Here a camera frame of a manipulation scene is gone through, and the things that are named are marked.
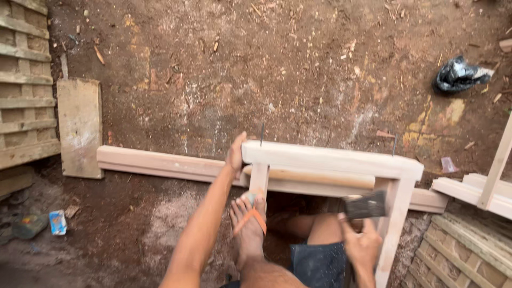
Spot light wooden frame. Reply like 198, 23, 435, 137
241, 139, 425, 288

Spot clear plastic scrap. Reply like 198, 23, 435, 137
441, 156, 459, 174

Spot orange flip-flop sandal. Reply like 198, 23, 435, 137
233, 191, 267, 237

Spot long moulded wooden beam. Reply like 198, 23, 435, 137
97, 145, 449, 214

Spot person's right hand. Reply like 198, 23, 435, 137
338, 213, 383, 273

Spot black plastic bag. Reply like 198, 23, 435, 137
432, 55, 494, 95

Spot blue and white packet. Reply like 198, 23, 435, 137
49, 210, 68, 236

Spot green plastic container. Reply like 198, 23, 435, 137
12, 214, 49, 240

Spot flat wooden board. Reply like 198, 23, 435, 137
57, 78, 105, 179

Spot slatted wooden lattice panel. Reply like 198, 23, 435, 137
401, 212, 512, 288

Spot stacked wooden frame pieces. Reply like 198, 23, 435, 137
431, 114, 512, 221

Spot person's left hand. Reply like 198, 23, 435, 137
225, 131, 248, 180

